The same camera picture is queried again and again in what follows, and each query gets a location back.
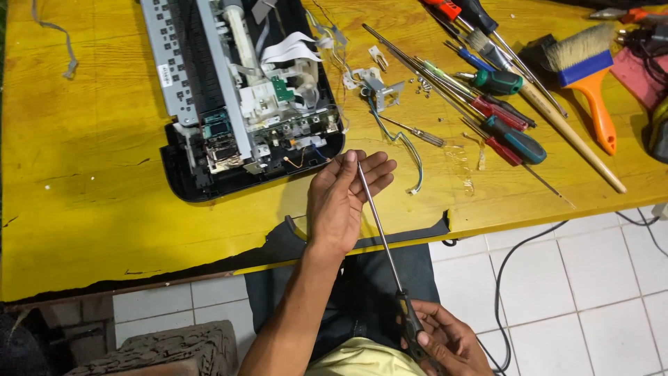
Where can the person's dark trousers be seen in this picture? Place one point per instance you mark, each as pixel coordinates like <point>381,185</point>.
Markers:
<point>365,282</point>

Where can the grey metal bracket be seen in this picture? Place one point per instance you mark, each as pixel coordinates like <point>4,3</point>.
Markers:
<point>383,89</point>

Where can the clear plastic film scrap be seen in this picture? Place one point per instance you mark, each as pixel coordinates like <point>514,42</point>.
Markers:
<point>462,162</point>

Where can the small white plastic part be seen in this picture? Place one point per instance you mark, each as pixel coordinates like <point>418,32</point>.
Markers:
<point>377,55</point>

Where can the stubby green black screwdriver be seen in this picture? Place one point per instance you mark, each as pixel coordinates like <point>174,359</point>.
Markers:
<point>498,82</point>

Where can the black brush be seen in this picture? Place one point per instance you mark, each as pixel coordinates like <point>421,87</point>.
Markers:
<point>532,55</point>

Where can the thin metal probe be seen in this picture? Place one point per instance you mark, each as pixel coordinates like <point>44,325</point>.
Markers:
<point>548,185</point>

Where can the pink cloth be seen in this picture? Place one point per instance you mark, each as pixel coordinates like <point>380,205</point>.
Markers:
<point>636,76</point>

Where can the dark bag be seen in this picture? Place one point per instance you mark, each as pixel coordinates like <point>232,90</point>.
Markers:
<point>21,344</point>

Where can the scattered small metal screws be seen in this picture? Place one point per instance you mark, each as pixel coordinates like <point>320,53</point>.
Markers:
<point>421,86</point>

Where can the person's yellow shirt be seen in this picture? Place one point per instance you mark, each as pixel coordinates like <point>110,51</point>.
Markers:
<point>360,360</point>

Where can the wide blue orange brush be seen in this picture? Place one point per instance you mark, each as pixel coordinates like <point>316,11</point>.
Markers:
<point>587,68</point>

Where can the person's left hand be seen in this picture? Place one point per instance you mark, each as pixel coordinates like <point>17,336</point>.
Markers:
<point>329,209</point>

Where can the white plug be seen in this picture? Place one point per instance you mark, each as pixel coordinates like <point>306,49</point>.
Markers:
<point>661,211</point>

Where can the grey carved stone block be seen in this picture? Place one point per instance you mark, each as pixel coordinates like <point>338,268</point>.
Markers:
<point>172,350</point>

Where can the disassembled black printer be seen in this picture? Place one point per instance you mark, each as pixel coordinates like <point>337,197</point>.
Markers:
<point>235,104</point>

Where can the person's right hand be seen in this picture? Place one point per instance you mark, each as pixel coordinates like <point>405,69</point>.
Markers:
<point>454,344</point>

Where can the yellow black tool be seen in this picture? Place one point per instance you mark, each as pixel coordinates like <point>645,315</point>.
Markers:
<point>660,130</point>

